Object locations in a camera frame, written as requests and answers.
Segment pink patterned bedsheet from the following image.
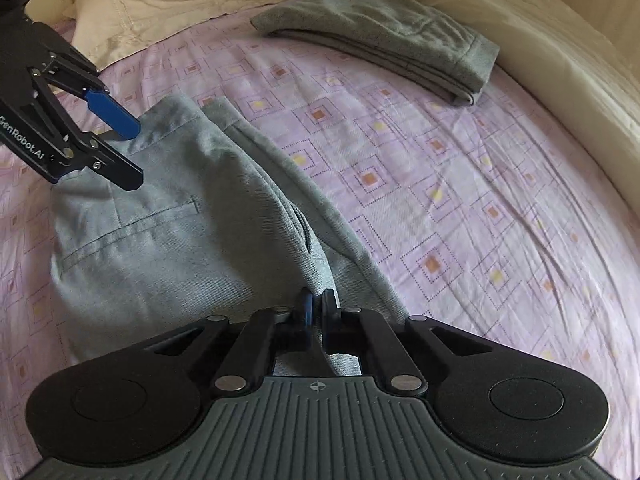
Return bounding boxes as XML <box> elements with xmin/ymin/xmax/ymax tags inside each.
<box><xmin>0</xmin><ymin>6</ymin><xmax>640</xmax><ymax>480</ymax></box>

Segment cream folded duvet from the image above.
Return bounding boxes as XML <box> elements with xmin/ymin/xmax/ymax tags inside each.
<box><xmin>416</xmin><ymin>0</ymin><xmax>639</xmax><ymax>210</ymax></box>

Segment light grey pants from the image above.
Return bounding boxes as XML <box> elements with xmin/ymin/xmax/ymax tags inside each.
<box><xmin>51</xmin><ymin>96</ymin><xmax>407</xmax><ymax>361</ymax></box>

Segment folded dark grey pants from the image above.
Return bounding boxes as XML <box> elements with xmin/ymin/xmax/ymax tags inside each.
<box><xmin>250</xmin><ymin>0</ymin><xmax>500</xmax><ymax>106</ymax></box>

